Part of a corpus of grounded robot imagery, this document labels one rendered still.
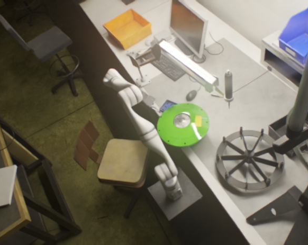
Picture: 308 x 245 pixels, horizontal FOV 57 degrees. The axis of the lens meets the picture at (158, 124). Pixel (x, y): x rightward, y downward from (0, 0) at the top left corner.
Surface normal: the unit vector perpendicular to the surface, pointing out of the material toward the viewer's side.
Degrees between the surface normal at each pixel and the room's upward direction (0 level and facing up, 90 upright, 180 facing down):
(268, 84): 0
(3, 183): 0
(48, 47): 0
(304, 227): 18
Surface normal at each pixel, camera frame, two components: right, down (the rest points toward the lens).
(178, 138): -0.29, -0.22
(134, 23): -0.22, -0.56
